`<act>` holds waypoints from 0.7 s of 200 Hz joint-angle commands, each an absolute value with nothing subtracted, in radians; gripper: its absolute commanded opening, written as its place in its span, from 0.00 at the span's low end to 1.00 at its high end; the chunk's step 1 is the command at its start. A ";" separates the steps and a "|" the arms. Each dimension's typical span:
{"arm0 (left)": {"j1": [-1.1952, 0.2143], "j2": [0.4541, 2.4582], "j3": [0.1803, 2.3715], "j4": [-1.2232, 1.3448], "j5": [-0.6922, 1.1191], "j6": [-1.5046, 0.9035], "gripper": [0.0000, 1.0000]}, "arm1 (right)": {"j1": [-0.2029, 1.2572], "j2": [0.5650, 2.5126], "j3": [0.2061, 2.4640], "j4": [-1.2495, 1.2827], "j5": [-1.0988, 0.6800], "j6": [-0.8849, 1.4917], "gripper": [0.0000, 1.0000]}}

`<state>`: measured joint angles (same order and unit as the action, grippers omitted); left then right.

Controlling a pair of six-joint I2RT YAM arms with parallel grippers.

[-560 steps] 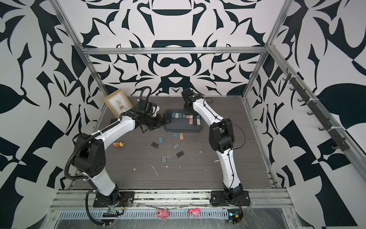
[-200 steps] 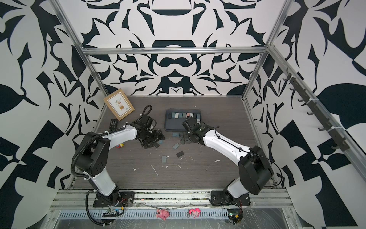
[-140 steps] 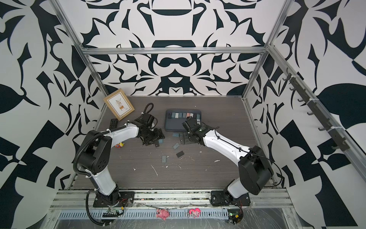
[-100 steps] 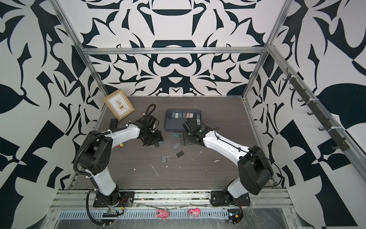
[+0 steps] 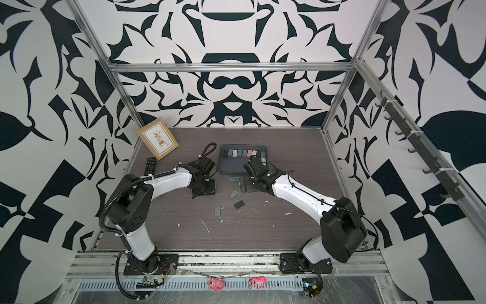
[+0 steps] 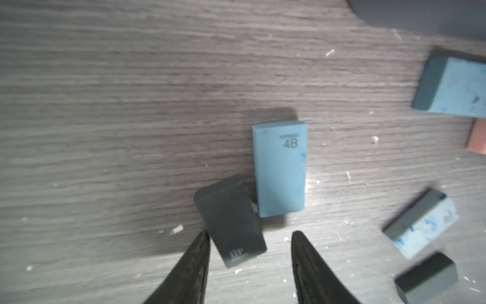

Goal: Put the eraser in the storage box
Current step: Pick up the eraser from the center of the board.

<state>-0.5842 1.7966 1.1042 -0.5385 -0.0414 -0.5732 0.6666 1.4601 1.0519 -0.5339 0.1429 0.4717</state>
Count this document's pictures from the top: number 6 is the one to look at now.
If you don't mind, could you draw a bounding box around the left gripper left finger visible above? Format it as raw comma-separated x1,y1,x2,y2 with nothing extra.
144,231,211,304

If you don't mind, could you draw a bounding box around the black eraser pair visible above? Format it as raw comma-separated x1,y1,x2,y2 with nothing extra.
193,175,267,269

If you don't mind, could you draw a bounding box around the dark grey storage tray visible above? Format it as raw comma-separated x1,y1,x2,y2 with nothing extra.
348,0,485,41

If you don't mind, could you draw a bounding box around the blue eraser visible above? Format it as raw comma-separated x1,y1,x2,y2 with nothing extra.
253,120,308,218

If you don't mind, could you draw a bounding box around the grey-blue eraser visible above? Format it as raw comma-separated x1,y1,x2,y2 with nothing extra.
383,188,459,260

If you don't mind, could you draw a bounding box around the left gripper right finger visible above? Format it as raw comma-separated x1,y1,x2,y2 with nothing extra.
291,231,359,304

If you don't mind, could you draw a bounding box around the pink eraser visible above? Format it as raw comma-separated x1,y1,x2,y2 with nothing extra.
466,119,486,155

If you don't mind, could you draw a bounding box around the teal eraser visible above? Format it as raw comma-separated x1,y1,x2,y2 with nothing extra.
412,56,485,119

